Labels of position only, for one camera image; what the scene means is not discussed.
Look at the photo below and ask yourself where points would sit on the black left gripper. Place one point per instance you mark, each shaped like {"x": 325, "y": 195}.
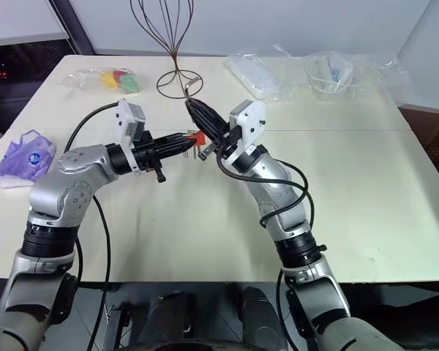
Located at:
{"x": 146, "y": 153}

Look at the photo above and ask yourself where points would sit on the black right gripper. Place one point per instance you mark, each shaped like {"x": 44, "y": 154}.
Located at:
{"x": 227, "y": 140}

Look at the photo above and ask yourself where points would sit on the red hex key holder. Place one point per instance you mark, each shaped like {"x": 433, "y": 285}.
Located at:
{"x": 198, "y": 139}

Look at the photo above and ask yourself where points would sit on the silver hex key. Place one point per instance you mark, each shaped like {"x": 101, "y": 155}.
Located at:
{"x": 189, "y": 86}

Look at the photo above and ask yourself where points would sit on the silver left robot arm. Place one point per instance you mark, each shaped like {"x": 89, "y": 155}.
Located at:
{"x": 69, "y": 183}

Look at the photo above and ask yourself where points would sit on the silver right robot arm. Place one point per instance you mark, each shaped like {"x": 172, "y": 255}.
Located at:
{"x": 278, "y": 190}

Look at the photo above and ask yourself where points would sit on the clear flat plastic package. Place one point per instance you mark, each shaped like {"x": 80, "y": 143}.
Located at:
{"x": 258, "y": 77}

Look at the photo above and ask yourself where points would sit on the clear bag with coloured items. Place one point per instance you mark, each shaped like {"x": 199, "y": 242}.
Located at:
{"x": 113, "y": 79}

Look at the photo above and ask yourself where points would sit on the purple plastic bag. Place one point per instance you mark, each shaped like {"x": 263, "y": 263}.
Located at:
{"x": 25, "y": 161}

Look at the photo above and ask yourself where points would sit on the crumpled clear plastic bag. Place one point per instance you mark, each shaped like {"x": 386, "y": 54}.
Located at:
{"x": 393, "y": 78}

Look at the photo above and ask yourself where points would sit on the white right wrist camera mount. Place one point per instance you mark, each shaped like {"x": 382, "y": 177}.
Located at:
{"x": 249, "y": 116}

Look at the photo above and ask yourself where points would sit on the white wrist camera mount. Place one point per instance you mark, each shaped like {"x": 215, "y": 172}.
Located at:
{"x": 249, "y": 116}
{"x": 128, "y": 117}

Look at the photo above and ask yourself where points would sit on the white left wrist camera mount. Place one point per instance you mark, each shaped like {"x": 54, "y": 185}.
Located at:
{"x": 128, "y": 117}

